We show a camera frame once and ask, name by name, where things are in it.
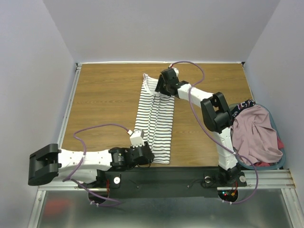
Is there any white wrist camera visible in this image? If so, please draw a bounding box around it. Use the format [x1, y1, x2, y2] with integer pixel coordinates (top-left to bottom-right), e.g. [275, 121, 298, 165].
[169, 65, 179, 76]
[127, 130, 144, 148]

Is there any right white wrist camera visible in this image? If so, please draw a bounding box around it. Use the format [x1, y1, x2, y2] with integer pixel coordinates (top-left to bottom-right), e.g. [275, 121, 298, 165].
[169, 65, 179, 76]

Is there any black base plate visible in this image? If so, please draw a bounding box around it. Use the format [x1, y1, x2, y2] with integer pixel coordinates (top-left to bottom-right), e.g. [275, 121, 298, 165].
[78, 167, 247, 199]

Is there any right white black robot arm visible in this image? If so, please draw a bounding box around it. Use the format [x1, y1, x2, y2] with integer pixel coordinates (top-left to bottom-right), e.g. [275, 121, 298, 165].
[155, 67, 240, 185]

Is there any black white striped tank top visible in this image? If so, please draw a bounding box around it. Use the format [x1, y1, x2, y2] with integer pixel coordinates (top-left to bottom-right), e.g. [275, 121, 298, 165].
[135, 74, 175, 165]

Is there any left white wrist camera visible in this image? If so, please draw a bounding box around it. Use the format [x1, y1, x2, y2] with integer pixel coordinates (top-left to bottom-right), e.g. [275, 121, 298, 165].
[127, 130, 144, 148]

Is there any aluminium frame rail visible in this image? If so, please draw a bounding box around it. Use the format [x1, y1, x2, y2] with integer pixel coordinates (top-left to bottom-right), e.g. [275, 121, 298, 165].
[38, 170, 295, 191]

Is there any navy patterned garment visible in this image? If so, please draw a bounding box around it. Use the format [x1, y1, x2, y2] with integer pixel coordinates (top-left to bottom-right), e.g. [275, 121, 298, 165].
[231, 99, 256, 119]

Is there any teal laundry basket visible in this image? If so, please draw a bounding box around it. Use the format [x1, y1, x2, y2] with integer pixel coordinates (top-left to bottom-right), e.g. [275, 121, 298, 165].
[229, 103, 287, 171]

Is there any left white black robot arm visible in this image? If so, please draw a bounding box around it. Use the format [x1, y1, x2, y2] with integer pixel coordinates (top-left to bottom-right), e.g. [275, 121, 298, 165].
[28, 142, 155, 187]

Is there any pink tank top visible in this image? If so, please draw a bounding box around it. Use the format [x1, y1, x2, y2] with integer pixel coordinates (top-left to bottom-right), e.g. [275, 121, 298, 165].
[231, 104, 284, 166]

